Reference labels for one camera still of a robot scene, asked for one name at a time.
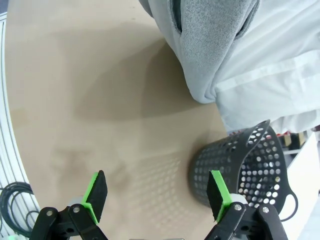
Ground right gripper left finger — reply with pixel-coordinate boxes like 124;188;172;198
29;169;109;240

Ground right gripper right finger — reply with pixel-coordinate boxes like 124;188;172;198
206;169;290;240

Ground black perforated plastic basket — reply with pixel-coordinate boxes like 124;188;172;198
187;119;300;222

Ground grey shorts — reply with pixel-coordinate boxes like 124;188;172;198
138;0;261;104

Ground large white side table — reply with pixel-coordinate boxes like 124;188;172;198
284;126;320;240

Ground person in white shirt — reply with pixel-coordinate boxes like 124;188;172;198
214;0;320;135

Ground black cable coil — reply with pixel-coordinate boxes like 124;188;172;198
0;181;42;237

